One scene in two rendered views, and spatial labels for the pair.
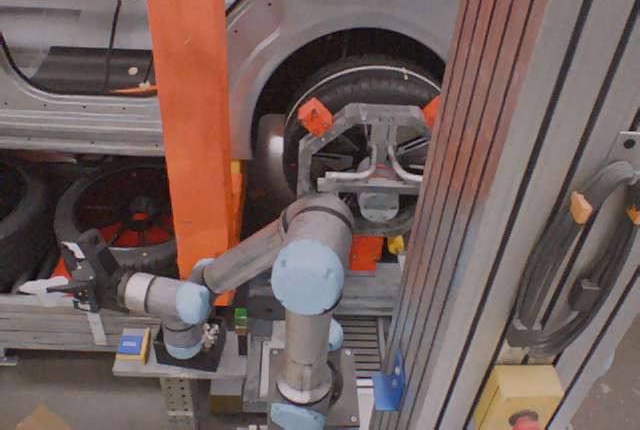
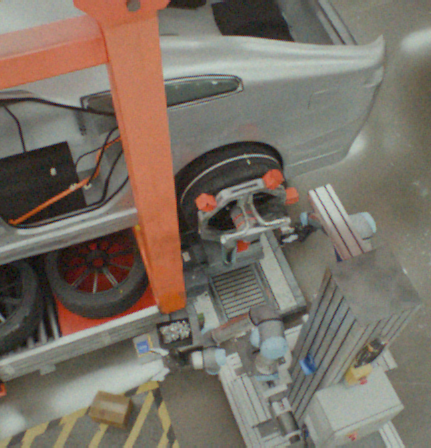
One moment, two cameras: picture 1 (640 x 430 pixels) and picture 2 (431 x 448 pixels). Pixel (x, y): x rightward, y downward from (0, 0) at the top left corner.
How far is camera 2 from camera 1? 1.93 m
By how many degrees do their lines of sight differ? 23
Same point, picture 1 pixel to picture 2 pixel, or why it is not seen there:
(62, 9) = not seen: outside the picture
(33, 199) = (29, 278)
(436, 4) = (259, 124)
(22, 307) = (62, 345)
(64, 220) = (59, 286)
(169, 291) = (211, 358)
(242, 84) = not seen: hidden behind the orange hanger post
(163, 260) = (132, 290)
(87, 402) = (110, 374)
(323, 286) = (282, 351)
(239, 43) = not seen: hidden behind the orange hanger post
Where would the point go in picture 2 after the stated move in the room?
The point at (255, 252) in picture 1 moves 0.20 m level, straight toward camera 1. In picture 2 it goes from (238, 329) to (258, 368)
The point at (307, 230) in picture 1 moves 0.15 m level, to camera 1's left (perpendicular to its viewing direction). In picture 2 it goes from (269, 332) to (237, 341)
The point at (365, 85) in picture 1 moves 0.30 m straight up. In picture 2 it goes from (229, 178) to (231, 146)
